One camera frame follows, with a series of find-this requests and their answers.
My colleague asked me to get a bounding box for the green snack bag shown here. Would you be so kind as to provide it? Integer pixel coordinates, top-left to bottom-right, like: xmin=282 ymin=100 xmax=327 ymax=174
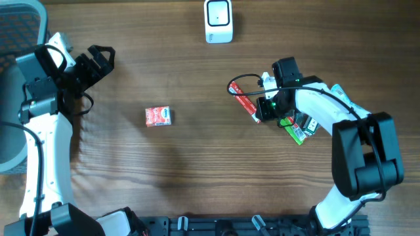
xmin=280 ymin=117 xmax=307 ymax=145

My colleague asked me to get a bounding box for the red stick sachet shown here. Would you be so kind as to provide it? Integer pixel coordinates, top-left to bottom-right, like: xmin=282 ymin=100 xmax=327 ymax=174
xmin=228 ymin=82 xmax=261 ymax=123

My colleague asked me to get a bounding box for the green white medicine box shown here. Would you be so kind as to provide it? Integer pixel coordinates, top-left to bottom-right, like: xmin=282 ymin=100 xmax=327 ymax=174
xmin=295 ymin=113 xmax=320 ymax=136

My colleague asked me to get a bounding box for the mint green wipes pack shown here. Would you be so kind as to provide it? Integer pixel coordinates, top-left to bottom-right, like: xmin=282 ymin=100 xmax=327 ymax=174
xmin=330 ymin=84 xmax=370 ymax=118

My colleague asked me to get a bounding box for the red tissue pack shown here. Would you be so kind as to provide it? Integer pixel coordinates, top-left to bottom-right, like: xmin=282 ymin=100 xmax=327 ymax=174
xmin=145 ymin=106 xmax=172 ymax=127

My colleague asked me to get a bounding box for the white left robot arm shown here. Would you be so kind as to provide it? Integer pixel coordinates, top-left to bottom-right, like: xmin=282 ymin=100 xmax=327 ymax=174
xmin=4 ymin=44 xmax=148 ymax=235

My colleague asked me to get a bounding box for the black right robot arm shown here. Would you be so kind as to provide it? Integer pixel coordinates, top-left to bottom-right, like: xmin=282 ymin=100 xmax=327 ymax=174
xmin=257 ymin=57 xmax=404 ymax=234

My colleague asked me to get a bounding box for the white barcode scanner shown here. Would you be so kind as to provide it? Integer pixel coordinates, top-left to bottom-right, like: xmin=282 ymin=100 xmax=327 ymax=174
xmin=203 ymin=0 xmax=234 ymax=44

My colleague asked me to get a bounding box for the dark grey plastic basket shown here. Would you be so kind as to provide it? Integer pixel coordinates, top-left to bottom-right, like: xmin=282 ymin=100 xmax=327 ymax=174
xmin=1 ymin=0 xmax=48 ymax=174

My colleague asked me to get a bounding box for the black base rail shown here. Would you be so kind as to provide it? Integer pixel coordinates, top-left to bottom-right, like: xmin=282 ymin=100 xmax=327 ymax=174
xmin=137 ymin=214 xmax=371 ymax=236

